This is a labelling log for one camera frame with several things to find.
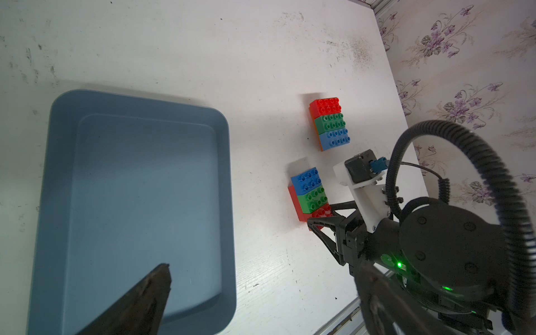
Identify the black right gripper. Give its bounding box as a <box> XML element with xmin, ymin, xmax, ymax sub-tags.
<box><xmin>307</xmin><ymin>201</ymin><xmax>415</xmax><ymax>281</ymax></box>

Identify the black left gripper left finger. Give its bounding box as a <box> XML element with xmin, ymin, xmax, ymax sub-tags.
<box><xmin>79</xmin><ymin>263</ymin><xmax>172</xmax><ymax>334</ymax></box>

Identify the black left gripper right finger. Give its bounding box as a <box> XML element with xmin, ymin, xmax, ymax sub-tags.
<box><xmin>354</xmin><ymin>263</ymin><xmax>454</xmax><ymax>334</ymax></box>

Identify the red lego brick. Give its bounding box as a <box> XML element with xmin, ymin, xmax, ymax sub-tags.
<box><xmin>309</xmin><ymin>98</ymin><xmax>341</xmax><ymax>119</ymax></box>
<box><xmin>288</xmin><ymin>185</ymin><xmax>311</xmax><ymax>223</ymax></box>
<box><xmin>310</xmin><ymin>203</ymin><xmax>333</xmax><ymax>219</ymax></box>

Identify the light blue lego brick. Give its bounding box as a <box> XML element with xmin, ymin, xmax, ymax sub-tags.
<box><xmin>318</xmin><ymin>128</ymin><xmax>350</xmax><ymax>151</ymax></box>

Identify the long dark green lego brick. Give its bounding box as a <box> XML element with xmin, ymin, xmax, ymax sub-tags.
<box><xmin>314</xmin><ymin>113</ymin><xmax>346</xmax><ymax>135</ymax></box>

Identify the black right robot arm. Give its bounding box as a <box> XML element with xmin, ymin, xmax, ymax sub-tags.
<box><xmin>307</xmin><ymin>120</ymin><xmax>535</xmax><ymax>334</ymax></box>

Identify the blue plastic tray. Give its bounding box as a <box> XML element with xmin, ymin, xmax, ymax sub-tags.
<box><xmin>27</xmin><ymin>90</ymin><xmax>237</xmax><ymax>334</ymax></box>

